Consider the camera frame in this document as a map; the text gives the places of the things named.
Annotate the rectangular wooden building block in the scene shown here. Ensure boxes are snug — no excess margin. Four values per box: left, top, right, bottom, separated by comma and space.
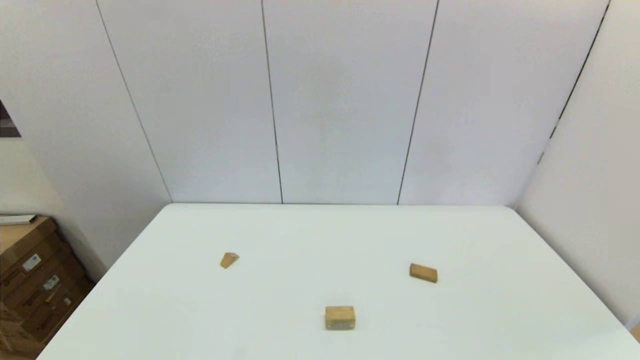
409, 263, 439, 284

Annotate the arched wooden building block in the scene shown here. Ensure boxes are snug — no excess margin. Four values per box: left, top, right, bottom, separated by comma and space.
324, 306, 357, 331

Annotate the brown cardboard box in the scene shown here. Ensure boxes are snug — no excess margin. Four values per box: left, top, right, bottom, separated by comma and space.
20, 277, 97, 343
0, 240, 83, 313
0, 300, 31, 358
0, 216, 60, 281

